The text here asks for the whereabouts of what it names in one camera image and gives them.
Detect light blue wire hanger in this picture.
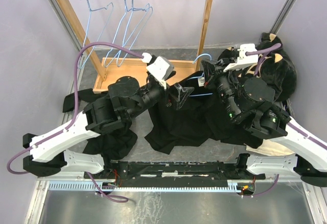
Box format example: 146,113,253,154
186,53,214,98
104,0,134,67
115,0,154,67
77,0,114,69

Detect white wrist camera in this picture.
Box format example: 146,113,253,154
223,43,258,72
141,53,176,89

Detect wooden clothes rack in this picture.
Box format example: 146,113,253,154
48,0,216,94

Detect cream folded cloth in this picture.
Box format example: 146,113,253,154
246,140,294,156

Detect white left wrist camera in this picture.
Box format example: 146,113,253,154
141,53,176,89

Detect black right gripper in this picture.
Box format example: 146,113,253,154
202,57,244,120

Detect light blue cable duct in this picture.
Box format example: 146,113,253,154
48,177,252,192

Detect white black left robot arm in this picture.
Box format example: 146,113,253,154
23,76,195,178

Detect black shirt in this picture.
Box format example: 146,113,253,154
62,88,137,160
145,71,263,154

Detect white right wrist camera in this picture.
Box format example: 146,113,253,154
223,43,258,72

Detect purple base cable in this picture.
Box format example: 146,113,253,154
85,172,128,204

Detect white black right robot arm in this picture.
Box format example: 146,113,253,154
201,60,326,187

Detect black cream fleece garment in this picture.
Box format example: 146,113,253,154
218,32,297,102

